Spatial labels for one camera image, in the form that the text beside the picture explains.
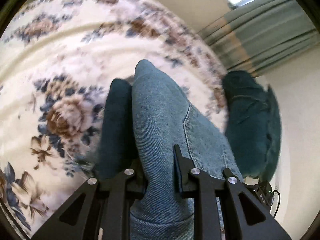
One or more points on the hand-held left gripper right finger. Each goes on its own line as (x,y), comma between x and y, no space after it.
(180,172)

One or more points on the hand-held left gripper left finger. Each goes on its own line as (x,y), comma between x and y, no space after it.
(116,130)

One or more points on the light blue jeans pants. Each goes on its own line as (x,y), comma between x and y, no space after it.
(160,120)

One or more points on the floral printed blanket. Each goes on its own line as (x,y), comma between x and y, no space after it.
(75,55)

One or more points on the teal striped curtain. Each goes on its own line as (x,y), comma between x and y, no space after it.
(262,35)

